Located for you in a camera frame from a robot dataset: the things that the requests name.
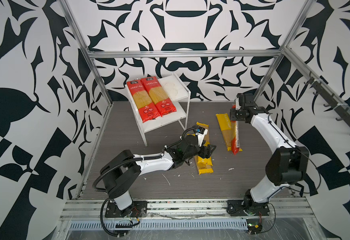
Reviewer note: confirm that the white two-tier shelf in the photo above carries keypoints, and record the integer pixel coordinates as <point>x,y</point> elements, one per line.
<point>179,94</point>

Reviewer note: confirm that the white slotted cable duct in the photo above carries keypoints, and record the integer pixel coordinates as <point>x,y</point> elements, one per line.
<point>183,224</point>

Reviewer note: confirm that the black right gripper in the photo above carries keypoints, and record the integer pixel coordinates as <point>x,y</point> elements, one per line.
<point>235,115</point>

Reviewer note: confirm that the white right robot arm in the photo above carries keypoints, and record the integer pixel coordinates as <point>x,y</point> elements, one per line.
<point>287,165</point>

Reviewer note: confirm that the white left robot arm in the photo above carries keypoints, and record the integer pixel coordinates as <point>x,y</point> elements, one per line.
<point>121,172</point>

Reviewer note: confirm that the red spaghetti bag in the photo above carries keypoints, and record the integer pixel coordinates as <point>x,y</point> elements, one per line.
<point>158,95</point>
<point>143,101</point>
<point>235,142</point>

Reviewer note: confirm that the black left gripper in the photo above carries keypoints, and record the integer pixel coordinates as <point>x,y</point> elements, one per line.
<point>201,149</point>

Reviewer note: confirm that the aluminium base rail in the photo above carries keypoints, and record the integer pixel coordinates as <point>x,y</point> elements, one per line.
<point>187,209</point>

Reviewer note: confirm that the aluminium cage frame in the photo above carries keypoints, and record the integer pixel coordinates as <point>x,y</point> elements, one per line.
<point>222,48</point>

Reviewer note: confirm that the yellow Pastatime spaghetti bag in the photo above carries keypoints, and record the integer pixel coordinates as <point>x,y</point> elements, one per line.
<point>204,166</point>

